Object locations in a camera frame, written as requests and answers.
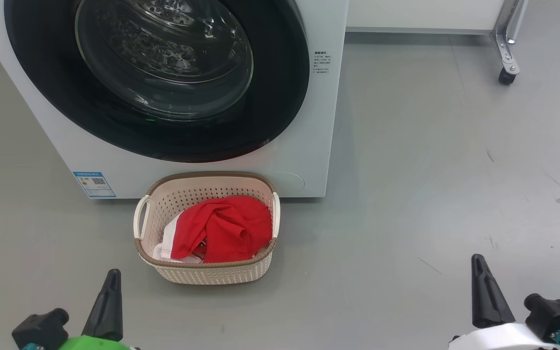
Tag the black text warning label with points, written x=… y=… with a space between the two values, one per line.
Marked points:
x=322 y=62

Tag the white furniture panel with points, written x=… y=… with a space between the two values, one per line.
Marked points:
x=421 y=14

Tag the cream perforated laundry basket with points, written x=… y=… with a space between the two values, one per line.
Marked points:
x=212 y=272

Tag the black glass washing machine door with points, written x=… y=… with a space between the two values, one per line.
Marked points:
x=270 y=97

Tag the plain red garment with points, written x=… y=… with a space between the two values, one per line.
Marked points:
x=226 y=228

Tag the white washing machine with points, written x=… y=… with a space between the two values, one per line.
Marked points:
x=319 y=121

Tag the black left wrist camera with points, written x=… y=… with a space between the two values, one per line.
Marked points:
x=42 y=330

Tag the blue energy label sticker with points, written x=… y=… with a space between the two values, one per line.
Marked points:
x=94 y=184

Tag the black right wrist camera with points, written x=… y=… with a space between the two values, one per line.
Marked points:
x=557 y=316

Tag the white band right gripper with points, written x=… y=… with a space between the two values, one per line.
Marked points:
x=498 y=338

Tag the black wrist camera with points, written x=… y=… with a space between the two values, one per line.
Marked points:
x=42 y=330
x=557 y=316

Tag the red white lettered jersey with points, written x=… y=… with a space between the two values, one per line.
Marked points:
x=166 y=243

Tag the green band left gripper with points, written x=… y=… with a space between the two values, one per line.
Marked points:
x=95 y=344

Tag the metal cart leg with caster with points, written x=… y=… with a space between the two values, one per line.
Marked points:
x=506 y=43

